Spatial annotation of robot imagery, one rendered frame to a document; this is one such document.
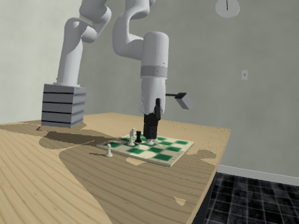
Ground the black rook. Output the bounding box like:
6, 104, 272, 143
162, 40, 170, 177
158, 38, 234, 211
135, 131, 142, 143

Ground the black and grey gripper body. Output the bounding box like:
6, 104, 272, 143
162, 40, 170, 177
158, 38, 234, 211
138, 76, 167, 115

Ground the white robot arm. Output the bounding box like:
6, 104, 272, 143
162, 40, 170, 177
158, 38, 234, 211
53, 0, 194, 110

